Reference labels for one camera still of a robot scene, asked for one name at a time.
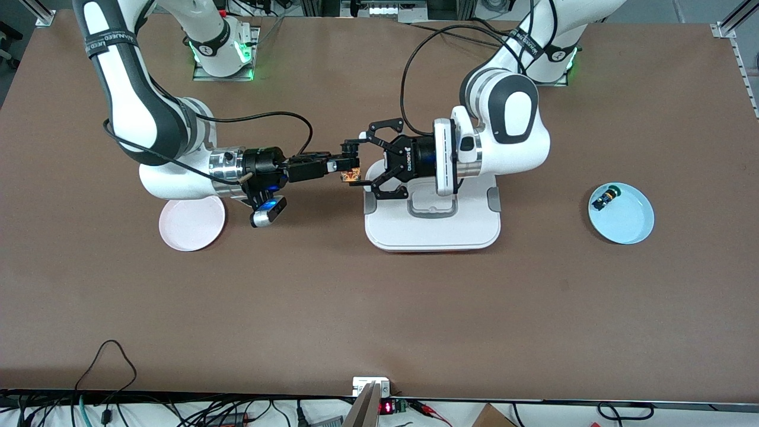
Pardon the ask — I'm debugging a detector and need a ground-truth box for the green push-button switch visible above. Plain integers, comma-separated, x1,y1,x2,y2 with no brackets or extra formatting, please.
594,186,622,212

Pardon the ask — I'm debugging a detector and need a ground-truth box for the brown cardboard piece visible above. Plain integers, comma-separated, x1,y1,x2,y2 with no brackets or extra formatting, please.
470,403,518,427

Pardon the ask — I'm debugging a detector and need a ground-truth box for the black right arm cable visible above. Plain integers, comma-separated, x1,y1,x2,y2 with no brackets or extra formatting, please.
104,111,314,179

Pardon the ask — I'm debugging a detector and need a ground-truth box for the thick black cable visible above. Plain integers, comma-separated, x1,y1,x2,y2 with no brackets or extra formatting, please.
596,402,656,423

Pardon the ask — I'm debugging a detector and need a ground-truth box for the orange push-button switch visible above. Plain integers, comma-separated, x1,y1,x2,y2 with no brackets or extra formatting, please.
339,140,362,183

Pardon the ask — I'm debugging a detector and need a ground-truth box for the black chair part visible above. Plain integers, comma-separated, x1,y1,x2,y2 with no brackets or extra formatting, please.
0,21,23,66

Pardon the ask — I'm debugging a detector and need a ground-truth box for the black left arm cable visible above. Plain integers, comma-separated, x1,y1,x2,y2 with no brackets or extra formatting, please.
401,24,531,137

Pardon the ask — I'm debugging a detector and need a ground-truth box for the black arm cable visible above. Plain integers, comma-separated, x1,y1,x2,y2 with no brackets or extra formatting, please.
401,24,531,137
104,111,314,179

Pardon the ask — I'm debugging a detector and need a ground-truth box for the light blue round plate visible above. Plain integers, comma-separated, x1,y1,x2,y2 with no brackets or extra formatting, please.
588,182,655,245

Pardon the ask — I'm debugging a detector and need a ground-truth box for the black base cable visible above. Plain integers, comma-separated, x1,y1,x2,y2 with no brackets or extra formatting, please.
409,23,508,48

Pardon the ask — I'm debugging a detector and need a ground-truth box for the pink round plate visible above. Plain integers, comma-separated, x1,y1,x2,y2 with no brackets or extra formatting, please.
158,196,227,252

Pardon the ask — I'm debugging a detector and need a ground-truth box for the wooden wedge board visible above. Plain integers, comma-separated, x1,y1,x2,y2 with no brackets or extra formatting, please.
343,381,383,427

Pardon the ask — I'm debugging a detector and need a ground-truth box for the black looped cable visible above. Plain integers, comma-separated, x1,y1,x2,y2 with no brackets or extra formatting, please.
72,340,138,416

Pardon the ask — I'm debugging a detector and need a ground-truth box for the black cable strap with print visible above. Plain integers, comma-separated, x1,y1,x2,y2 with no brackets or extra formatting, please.
85,31,140,58
507,27,549,60

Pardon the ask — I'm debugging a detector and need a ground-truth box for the small white box device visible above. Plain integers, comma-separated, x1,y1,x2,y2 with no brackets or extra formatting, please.
352,377,392,398

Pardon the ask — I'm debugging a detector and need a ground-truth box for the aluminium table edge rail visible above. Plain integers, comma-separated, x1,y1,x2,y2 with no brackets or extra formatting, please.
732,36,759,119

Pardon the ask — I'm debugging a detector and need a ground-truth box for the black power adapter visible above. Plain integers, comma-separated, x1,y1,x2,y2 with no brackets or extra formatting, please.
205,412,250,427

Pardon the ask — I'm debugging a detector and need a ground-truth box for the white lidded storage box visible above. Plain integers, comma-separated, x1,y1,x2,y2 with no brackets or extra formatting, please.
363,163,502,254

